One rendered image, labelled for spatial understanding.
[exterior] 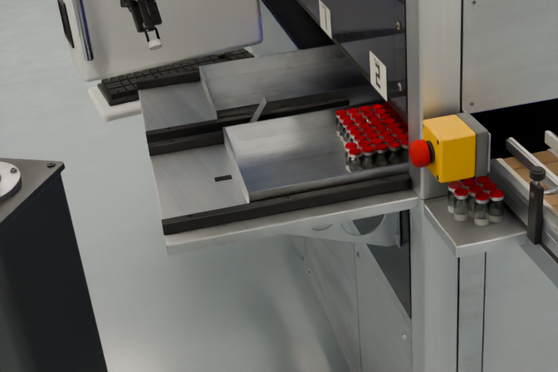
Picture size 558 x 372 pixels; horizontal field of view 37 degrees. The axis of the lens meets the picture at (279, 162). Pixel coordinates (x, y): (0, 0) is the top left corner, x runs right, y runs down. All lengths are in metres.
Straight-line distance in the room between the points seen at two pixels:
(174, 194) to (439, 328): 0.50
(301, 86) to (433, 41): 0.60
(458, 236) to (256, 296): 1.46
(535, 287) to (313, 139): 0.47
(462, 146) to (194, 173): 0.50
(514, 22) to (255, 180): 0.49
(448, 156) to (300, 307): 1.44
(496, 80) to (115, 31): 1.14
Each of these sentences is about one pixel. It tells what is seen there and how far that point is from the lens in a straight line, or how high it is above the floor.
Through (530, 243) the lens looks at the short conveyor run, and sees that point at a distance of 1.24.
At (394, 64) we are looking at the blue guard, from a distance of 1.32.
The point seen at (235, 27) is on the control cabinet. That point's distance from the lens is 2.23.
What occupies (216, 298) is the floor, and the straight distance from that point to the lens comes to 2.63.
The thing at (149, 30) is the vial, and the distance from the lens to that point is 1.41.
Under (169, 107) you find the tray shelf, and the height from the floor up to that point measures 0.88.
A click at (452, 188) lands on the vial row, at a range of 1.26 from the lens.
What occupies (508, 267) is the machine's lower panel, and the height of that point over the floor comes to 0.72.
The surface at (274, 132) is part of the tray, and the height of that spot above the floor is 0.89.
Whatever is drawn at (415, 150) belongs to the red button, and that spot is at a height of 1.01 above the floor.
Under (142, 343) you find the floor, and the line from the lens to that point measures 2.51.
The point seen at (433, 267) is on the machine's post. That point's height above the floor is 0.75.
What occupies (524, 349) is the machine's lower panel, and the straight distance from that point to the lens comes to 1.58.
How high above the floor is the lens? 1.54
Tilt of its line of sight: 27 degrees down
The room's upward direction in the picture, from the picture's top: 6 degrees counter-clockwise
